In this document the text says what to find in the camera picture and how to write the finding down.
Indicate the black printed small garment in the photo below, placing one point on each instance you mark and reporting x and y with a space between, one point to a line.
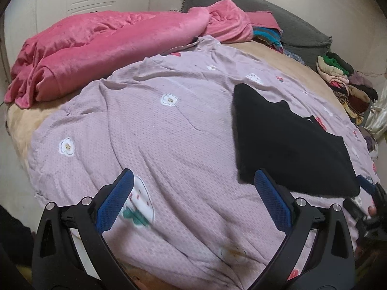
296 151

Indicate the pink velvet quilt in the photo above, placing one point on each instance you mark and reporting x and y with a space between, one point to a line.
85 47

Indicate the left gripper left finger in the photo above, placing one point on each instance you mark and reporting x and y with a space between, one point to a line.
111 198

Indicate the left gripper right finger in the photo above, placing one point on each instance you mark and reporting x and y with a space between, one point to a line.
275 200

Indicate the floral basket with clothes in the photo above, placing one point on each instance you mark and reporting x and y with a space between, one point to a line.
372 147

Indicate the right hand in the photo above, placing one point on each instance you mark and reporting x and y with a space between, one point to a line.
372 213

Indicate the white wardrobe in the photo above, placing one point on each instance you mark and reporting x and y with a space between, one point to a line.
25 18

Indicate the lilac strawberry print blanket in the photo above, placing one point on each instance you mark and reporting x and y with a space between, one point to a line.
181 157

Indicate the striped teal folded cloth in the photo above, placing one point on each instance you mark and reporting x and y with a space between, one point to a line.
268 36

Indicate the cream satin curtain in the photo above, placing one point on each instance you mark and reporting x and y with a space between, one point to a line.
376 121

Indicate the grey headboard cushion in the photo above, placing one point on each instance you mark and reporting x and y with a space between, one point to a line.
298 37

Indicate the pile of folded clothes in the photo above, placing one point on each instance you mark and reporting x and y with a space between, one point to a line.
354 92

